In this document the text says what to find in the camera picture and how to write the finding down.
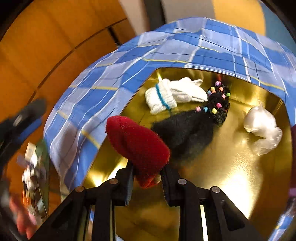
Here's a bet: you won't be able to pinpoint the red knitted soft object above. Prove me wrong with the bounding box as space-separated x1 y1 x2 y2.
106 115 170 188

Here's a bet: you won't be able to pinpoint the black knitted soft item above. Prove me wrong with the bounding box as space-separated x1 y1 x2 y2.
151 110 214 165

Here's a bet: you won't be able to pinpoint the person's left hand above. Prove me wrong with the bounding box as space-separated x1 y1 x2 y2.
9 196 37 240

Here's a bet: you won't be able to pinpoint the blue plaid bed sheet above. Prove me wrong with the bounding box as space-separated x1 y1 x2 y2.
44 18 295 240

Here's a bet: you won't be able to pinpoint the orange wooden wardrobe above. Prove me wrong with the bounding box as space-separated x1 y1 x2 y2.
0 0 137 209

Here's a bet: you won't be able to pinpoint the gold cardboard box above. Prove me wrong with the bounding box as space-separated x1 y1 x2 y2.
82 67 294 241

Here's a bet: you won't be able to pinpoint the white plastic bag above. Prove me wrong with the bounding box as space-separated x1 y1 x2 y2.
243 103 282 156

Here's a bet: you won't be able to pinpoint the black hair scrunchie colourful beads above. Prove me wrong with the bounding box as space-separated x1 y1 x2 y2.
196 81 231 126

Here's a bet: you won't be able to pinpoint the white sock blue stripe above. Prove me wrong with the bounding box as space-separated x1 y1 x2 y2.
145 77 208 114

